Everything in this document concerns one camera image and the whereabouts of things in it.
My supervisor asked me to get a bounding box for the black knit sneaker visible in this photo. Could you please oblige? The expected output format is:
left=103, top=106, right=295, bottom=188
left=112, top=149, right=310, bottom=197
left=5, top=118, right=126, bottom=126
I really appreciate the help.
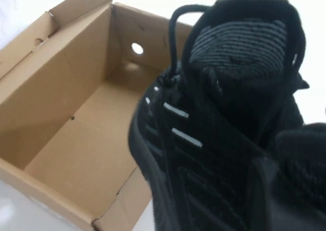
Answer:
left=128, top=0, right=326, bottom=231

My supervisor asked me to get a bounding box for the brown cardboard shoe box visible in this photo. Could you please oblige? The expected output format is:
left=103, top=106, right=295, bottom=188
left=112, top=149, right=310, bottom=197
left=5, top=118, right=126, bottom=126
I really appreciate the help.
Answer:
left=0, top=0, right=198, bottom=231

